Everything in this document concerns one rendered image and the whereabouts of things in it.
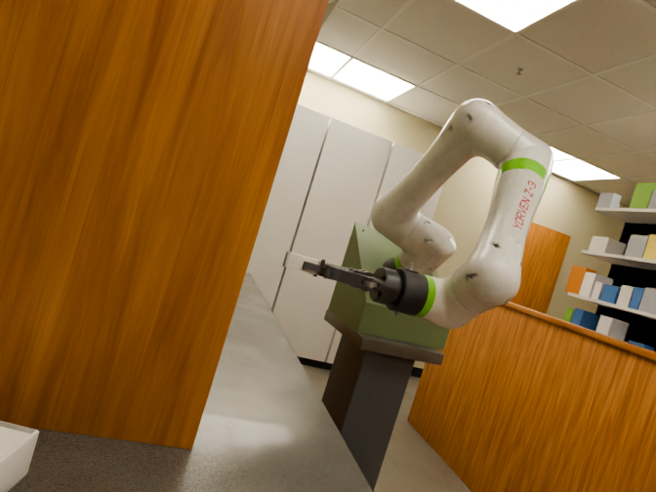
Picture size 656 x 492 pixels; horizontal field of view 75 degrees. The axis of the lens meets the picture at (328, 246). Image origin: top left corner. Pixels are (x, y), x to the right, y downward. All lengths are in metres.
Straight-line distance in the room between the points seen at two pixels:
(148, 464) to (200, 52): 0.41
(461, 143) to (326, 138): 2.74
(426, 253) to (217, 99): 1.02
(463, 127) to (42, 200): 0.92
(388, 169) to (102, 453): 3.67
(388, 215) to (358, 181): 2.56
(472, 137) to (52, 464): 1.01
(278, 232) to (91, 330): 3.27
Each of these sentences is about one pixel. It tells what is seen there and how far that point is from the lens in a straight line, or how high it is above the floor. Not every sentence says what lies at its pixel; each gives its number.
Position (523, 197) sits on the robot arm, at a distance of 1.03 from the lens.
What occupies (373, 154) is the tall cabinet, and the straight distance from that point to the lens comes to 3.95.
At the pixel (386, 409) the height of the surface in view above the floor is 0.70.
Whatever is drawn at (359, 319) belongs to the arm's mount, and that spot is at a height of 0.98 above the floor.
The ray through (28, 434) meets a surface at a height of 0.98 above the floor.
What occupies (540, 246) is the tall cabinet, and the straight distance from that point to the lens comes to 5.53.
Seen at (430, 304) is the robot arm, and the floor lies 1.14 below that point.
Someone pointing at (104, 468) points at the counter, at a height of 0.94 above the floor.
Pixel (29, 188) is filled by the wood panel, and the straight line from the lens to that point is 0.49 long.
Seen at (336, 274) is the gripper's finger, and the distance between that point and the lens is 0.82.
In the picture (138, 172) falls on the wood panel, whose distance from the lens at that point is 0.47.
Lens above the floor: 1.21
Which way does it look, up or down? 1 degrees down
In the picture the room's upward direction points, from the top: 17 degrees clockwise
